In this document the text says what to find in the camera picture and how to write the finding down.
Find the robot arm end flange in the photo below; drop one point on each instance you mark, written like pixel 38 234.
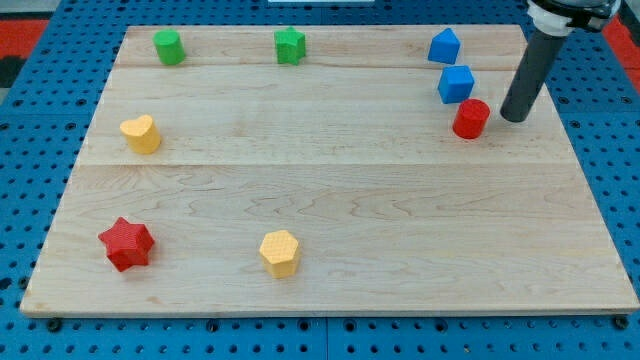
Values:
pixel 559 18

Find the yellow hexagon block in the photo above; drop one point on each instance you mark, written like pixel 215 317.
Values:
pixel 280 254

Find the wooden board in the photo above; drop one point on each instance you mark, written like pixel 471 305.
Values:
pixel 353 153

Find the green star block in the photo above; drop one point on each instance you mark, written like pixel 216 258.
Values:
pixel 290 46

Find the red cylinder block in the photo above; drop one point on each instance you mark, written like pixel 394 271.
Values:
pixel 471 118

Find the blue cube block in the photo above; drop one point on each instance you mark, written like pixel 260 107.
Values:
pixel 455 84

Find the blue pentagon block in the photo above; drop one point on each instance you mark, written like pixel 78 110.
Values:
pixel 444 47

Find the yellow heart block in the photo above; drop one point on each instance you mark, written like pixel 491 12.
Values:
pixel 141 134

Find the green cylinder block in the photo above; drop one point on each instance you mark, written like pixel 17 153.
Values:
pixel 169 47

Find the red star block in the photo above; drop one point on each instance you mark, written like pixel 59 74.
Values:
pixel 127 244

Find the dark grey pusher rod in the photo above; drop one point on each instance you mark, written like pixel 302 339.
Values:
pixel 535 65

